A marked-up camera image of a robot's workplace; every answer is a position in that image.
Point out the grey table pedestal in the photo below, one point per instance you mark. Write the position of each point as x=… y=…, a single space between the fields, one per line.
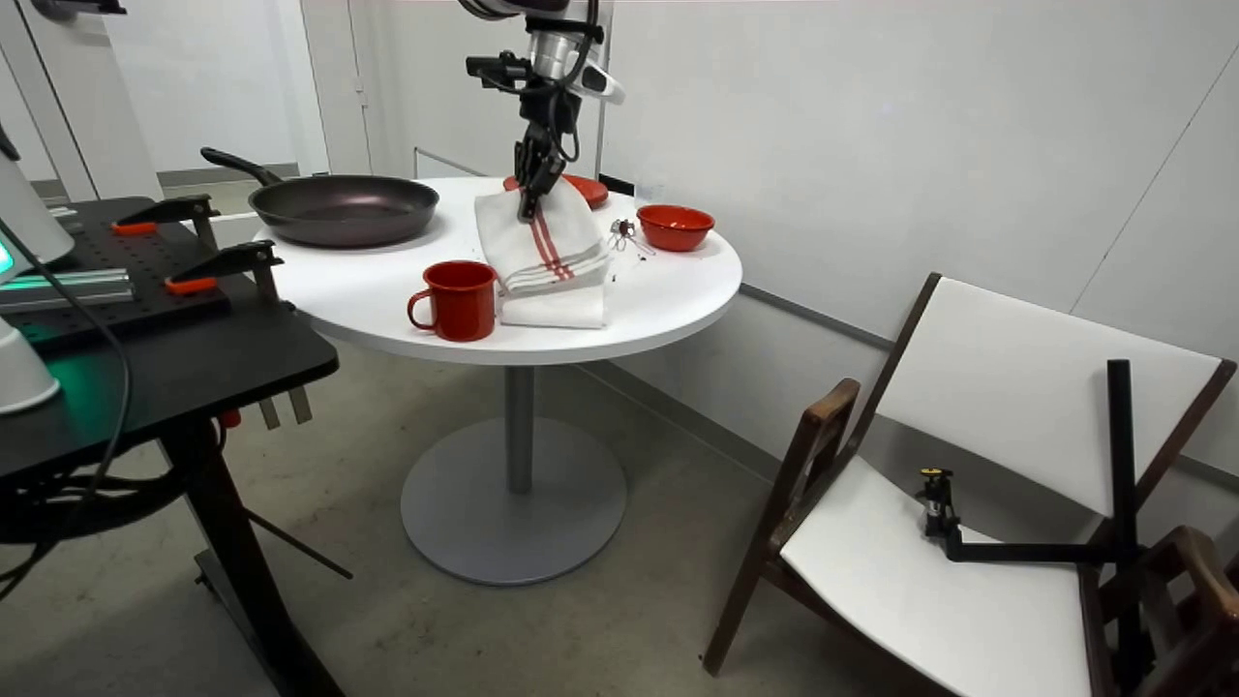
x=514 y=515

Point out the black frying pan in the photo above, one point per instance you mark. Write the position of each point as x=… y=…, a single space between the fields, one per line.
x=333 y=215

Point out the red bowl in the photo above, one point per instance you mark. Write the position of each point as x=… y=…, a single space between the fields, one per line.
x=674 y=229

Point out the black mounted device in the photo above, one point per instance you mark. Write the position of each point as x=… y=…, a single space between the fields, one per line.
x=80 y=4

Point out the black flat object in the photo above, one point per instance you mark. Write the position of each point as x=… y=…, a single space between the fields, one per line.
x=618 y=184

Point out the silver aluminium rail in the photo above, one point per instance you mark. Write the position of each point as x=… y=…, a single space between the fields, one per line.
x=65 y=288

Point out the metal paper clips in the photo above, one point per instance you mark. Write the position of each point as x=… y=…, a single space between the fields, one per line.
x=625 y=232

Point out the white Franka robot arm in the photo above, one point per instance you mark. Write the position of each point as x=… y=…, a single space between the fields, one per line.
x=554 y=53

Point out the white towel with red stripes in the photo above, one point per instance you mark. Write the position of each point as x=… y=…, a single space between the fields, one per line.
x=546 y=255

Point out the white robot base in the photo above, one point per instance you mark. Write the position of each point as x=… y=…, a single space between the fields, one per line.
x=25 y=217

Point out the black metal stand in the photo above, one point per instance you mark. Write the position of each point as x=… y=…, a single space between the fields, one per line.
x=1126 y=450

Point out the red plate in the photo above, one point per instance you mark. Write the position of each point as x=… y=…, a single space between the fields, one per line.
x=590 y=191

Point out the white rounded object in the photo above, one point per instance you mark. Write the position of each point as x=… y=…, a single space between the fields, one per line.
x=21 y=374

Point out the dark wooden chair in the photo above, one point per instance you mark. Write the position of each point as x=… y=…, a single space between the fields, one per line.
x=1193 y=605

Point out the black desk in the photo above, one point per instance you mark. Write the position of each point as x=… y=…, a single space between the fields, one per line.
x=194 y=374

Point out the red enamel mug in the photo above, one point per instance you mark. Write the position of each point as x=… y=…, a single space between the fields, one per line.
x=460 y=302

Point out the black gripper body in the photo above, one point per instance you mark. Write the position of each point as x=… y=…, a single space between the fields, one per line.
x=544 y=118

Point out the wooden chair with white panels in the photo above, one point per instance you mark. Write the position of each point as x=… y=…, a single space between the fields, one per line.
x=1020 y=387

